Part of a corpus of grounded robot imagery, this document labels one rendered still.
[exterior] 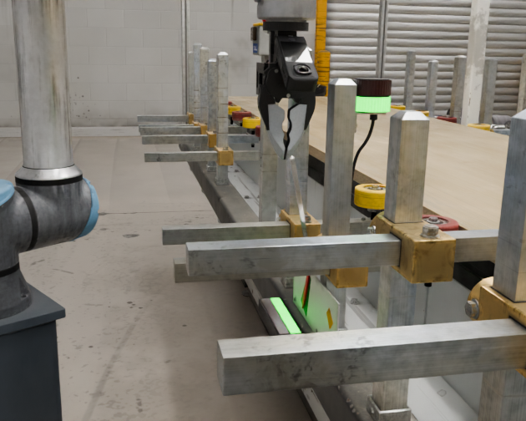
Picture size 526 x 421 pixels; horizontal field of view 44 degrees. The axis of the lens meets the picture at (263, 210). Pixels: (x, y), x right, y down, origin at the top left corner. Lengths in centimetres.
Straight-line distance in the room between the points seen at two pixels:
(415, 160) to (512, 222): 24
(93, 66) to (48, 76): 717
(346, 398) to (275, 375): 48
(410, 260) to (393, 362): 25
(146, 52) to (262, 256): 801
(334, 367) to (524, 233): 19
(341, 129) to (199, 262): 40
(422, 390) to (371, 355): 66
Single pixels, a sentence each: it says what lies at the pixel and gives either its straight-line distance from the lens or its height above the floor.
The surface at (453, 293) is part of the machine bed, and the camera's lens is 114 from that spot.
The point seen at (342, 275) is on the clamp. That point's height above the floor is 84.
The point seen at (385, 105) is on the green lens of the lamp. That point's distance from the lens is 102.
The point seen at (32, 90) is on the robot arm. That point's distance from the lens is 153.
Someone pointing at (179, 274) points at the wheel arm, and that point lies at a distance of 97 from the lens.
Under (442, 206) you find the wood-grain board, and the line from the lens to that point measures 120.
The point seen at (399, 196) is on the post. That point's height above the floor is 100.
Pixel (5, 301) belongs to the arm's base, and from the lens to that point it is 151.
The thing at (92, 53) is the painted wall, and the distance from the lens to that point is 868.
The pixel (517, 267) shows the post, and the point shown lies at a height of 100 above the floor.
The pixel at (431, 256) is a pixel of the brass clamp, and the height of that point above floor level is 95.
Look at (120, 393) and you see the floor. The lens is 240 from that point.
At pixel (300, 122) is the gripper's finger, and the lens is 104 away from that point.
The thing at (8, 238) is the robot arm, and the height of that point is 77.
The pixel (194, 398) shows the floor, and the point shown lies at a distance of 233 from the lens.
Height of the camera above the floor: 117
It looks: 14 degrees down
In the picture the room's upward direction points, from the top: 1 degrees clockwise
